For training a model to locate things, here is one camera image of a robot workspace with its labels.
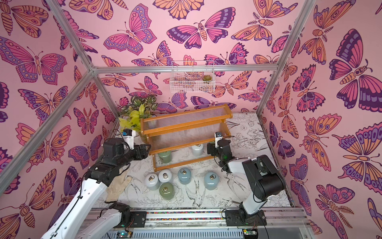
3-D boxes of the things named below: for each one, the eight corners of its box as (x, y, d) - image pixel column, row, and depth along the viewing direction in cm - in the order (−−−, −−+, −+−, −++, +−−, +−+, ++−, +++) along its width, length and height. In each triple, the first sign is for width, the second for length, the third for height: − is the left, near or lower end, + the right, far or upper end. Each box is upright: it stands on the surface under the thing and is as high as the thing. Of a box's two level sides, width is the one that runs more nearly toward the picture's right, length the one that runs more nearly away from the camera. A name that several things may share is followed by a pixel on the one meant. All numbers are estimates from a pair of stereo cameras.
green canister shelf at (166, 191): (161, 200, 82) (158, 195, 75) (163, 186, 86) (160, 181, 79) (173, 200, 82) (171, 195, 75) (174, 186, 86) (173, 181, 79)
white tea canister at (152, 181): (147, 190, 85) (142, 185, 78) (149, 179, 89) (145, 173, 82) (159, 190, 85) (156, 185, 78) (161, 179, 89) (158, 173, 82)
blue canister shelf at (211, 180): (204, 190, 85) (205, 184, 77) (204, 178, 89) (204, 171, 82) (217, 190, 85) (219, 184, 77) (216, 178, 89) (218, 171, 82)
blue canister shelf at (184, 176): (179, 184, 86) (177, 179, 80) (179, 173, 91) (178, 167, 84) (191, 184, 86) (191, 179, 80) (191, 173, 91) (191, 167, 84)
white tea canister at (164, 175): (160, 184, 85) (157, 180, 80) (161, 174, 89) (159, 169, 83) (171, 184, 85) (169, 180, 80) (172, 174, 89) (170, 169, 83)
